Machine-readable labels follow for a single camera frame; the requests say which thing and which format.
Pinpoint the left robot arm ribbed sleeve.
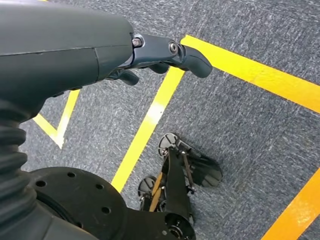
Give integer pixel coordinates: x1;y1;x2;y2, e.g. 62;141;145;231
0;99;100;240

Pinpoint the black caster wheel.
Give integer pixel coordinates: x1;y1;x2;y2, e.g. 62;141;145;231
137;175;158;201
158;132;179;159

